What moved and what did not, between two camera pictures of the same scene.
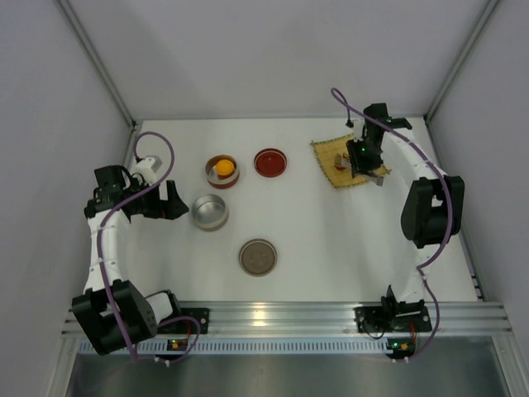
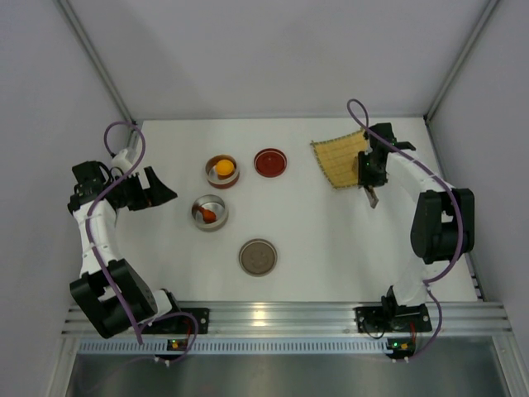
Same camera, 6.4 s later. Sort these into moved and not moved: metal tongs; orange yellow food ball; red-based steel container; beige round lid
Moved: metal tongs
Not moved: orange yellow food ball; red-based steel container; beige round lid
